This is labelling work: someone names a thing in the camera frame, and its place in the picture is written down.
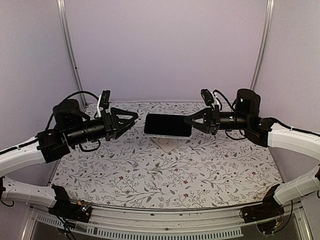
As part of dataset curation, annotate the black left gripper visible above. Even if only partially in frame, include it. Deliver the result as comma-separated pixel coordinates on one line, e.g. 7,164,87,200
66,106,139,146

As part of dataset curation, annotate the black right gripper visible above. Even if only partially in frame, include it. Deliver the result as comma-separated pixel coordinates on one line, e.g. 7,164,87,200
185,104,251,135

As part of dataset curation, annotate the blue phone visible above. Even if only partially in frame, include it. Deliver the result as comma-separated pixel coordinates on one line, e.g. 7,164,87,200
143,113,192,139

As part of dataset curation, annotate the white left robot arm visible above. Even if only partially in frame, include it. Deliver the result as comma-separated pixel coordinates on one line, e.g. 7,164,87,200
0,96,138,217

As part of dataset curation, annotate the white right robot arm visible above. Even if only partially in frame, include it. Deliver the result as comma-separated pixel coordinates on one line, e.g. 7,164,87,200
184,88,320,218

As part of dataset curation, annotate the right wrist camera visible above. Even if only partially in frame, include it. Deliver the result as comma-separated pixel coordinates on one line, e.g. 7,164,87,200
200,89,223,111

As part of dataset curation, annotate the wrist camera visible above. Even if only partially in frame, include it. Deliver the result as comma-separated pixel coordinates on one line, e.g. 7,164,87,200
94,90,111,119
200,89,223,111

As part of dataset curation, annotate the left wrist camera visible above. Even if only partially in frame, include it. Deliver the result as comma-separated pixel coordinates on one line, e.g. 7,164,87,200
94,90,111,119

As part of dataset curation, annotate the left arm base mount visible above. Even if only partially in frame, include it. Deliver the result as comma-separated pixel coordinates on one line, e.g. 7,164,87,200
48,185,92,223

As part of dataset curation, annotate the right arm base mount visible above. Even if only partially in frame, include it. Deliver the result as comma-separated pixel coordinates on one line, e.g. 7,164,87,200
239,183,285,223

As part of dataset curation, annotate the front aluminium rail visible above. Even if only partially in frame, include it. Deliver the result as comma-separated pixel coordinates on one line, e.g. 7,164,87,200
21,200,315,240

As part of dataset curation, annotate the aluminium frame post back left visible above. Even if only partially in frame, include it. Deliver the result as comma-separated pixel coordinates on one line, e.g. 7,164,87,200
56,0,83,91

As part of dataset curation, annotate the aluminium frame post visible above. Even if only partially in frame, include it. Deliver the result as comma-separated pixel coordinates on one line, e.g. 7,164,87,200
250,0,275,91
56,0,83,91

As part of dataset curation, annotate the aluminium frame post back right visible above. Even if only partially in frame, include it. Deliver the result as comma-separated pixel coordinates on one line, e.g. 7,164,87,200
250,0,275,91

